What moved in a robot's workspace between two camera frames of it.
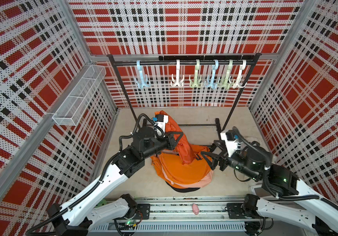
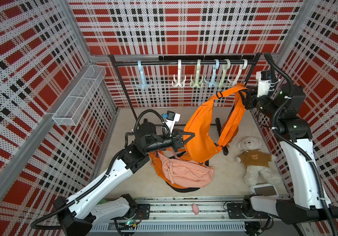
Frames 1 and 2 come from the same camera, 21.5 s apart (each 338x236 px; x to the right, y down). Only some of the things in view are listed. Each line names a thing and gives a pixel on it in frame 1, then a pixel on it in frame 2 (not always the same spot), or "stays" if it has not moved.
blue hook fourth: [212, 84] stays
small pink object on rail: [195, 209] stays
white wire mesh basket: [70, 111] stays
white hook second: [178, 81] stays
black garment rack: [217, 125] -> [243, 59]
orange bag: [187, 152] -> [234, 133]
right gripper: [212, 164] -> [250, 98]
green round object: [101, 203] stays
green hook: [226, 84] -> [224, 68]
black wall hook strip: [210, 57] stays
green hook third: [197, 82] stays
